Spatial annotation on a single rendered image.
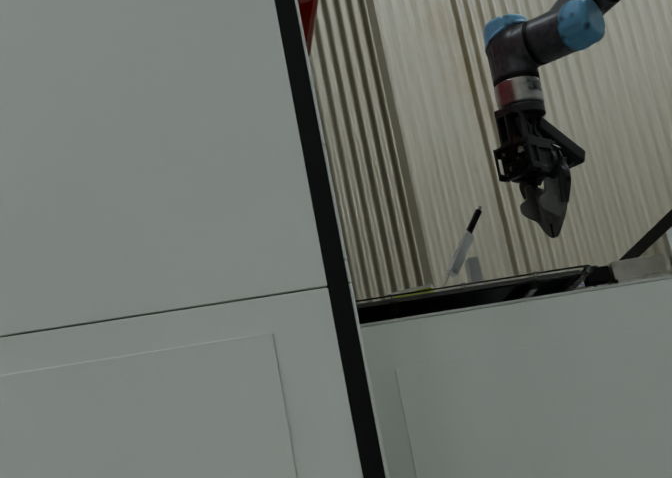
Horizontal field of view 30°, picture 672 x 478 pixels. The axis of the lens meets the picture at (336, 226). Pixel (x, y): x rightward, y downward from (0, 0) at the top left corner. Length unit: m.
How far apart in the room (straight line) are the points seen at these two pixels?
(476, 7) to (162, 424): 4.35
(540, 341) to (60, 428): 0.59
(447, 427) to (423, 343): 0.10
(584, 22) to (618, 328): 0.59
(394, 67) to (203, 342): 3.89
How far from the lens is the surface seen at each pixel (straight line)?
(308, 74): 1.38
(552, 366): 1.52
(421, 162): 4.95
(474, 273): 2.20
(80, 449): 1.26
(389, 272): 4.96
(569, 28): 1.98
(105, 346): 1.28
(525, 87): 2.01
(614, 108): 5.41
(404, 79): 5.08
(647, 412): 1.54
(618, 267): 1.84
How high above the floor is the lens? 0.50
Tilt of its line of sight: 17 degrees up
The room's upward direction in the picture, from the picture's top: 11 degrees counter-clockwise
